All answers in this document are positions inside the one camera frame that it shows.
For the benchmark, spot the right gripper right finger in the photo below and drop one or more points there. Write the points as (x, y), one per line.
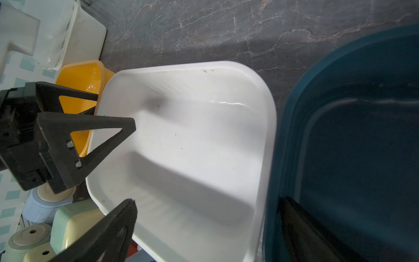
(307, 240)

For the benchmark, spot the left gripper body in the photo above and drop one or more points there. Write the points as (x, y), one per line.
(19, 149)

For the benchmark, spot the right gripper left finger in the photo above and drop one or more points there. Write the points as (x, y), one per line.
(107, 241)

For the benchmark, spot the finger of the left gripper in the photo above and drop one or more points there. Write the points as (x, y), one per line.
(55, 98)
(63, 141)

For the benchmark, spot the teal storage box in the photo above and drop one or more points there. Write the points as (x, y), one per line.
(347, 149)

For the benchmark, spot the white storage box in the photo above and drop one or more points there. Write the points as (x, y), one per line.
(199, 162)

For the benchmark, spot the green sharpener upper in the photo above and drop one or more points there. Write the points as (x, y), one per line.
(71, 222)

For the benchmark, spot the blue sharpener left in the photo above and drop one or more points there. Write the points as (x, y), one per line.
(42, 204)

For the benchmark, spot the translucent lidded case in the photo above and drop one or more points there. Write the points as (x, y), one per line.
(53, 33)

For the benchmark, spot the green sharpener middle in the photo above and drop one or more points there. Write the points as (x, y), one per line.
(42, 253)

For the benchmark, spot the pale green sharpener left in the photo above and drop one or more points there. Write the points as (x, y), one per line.
(25, 240)

